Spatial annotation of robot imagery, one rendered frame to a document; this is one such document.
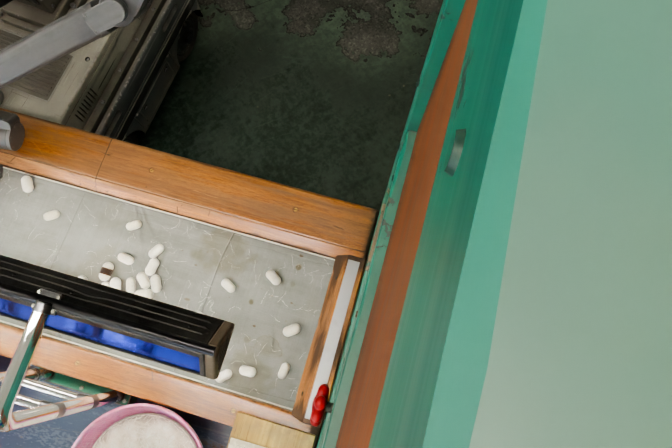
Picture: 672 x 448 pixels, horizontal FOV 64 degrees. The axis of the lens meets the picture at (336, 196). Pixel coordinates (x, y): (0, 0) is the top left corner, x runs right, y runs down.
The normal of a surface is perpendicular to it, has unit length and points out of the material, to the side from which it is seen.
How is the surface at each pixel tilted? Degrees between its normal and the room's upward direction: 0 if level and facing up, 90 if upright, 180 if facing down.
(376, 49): 0
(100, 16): 48
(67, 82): 1
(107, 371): 0
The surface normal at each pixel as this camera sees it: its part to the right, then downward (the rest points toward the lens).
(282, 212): 0.00, -0.25
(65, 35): -0.05, 0.49
